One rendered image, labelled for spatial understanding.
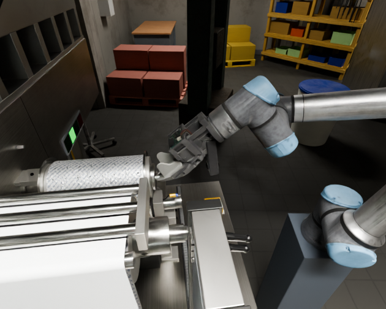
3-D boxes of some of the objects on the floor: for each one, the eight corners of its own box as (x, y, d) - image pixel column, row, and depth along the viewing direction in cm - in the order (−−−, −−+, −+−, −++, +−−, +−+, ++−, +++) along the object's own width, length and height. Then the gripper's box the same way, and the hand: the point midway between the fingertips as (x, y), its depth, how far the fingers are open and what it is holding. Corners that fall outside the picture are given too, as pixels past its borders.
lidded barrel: (321, 127, 332) (340, 79, 291) (337, 149, 289) (361, 97, 248) (282, 124, 337) (294, 78, 296) (290, 147, 293) (306, 95, 252)
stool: (121, 138, 309) (110, 92, 271) (101, 167, 262) (86, 116, 224) (79, 135, 315) (64, 89, 277) (53, 163, 268) (30, 113, 230)
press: (177, 144, 299) (160, -237, 137) (183, 112, 368) (176, -166, 206) (234, 145, 296) (283, -241, 134) (228, 113, 365) (257, -168, 203)
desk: (177, 56, 619) (176, 21, 569) (172, 75, 502) (170, 32, 453) (148, 56, 620) (144, 21, 571) (137, 75, 503) (131, 32, 454)
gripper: (200, 105, 59) (140, 154, 65) (207, 124, 51) (138, 178, 57) (220, 126, 63) (162, 170, 70) (229, 148, 55) (163, 195, 62)
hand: (163, 176), depth 65 cm, fingers closed, pressing on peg
